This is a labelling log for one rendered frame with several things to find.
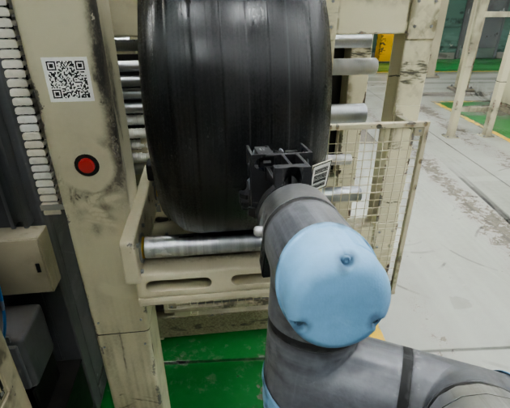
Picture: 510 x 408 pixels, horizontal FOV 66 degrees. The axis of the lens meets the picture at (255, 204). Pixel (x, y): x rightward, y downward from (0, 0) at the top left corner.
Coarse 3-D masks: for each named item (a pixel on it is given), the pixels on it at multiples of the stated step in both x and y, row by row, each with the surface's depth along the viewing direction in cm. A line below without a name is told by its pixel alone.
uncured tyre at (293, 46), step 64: (192, 0) 54; (256, 0) 55; (320, 0) 59; (192, 64) 53; (256, 64) 54; (320, 64) 57; (192, 128) 56; (256, 128) 57; (320, 128) 60; (192, 192) 62
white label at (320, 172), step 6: (324, 162) 63; (330, 162) 64; (312, 168) 62; (318, 168) 63; (324, 168) 64; (312, 174) 63; (318, 174) 64; (324, 174) 65; (312, 180) 64; (318, 180) 65; (324, 180) 66; (318, 186) 66; (324, 186) 67
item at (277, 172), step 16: (256, 160) 47; (272, 160) 45; (288, 160) 41; (304, 160) 41; (256, 176) 44; (272, 176) 41; (288, 176) 40; (304, 176) 39; (256, 192) 45; (256, 208) 47
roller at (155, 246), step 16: (144, 240) 78; (160, 240) 78; (176, 240) 78; (192, 240) 79; (208, 240) 79; (224, 240) 79; (240, 240) 80; (256, 240) 80; (144, 256) 79; (160, 256) 79; (176, 256) 80
